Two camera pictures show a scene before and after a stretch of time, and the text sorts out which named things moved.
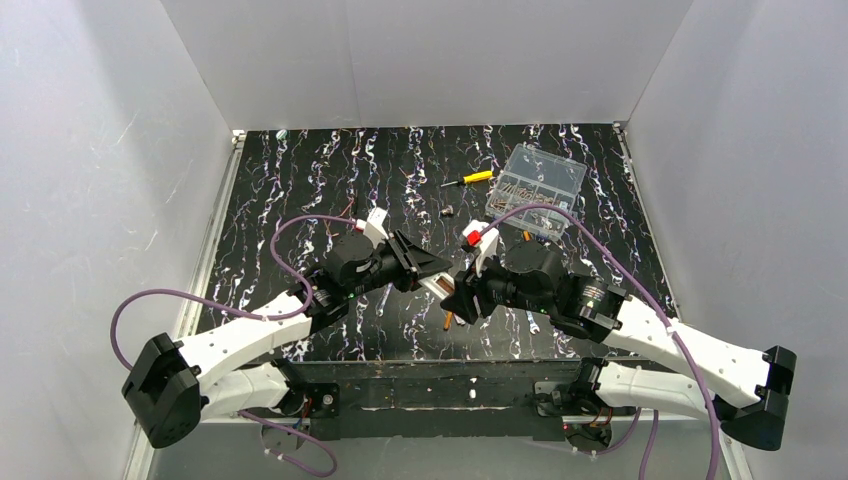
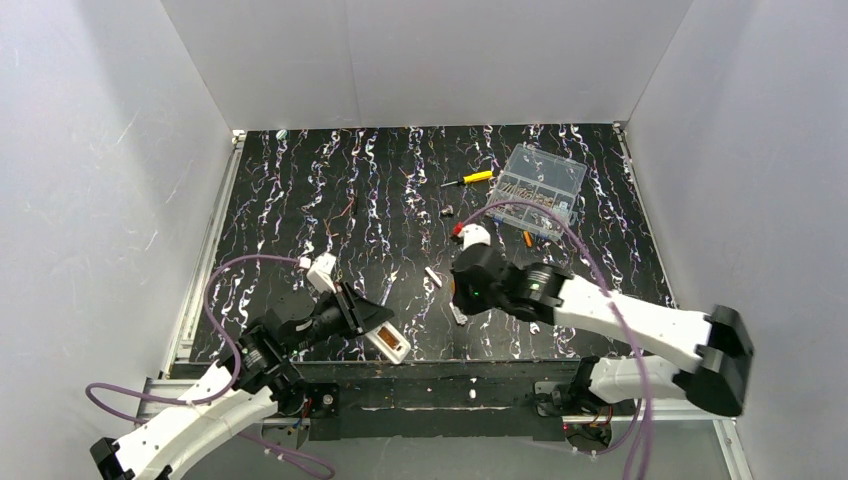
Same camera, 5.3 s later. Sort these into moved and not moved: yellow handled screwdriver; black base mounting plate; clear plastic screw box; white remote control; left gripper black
Moved: white remote control; left gripper black
Not moved: clear plastic screw box; yellow handled screwdriver; black base mounting plate
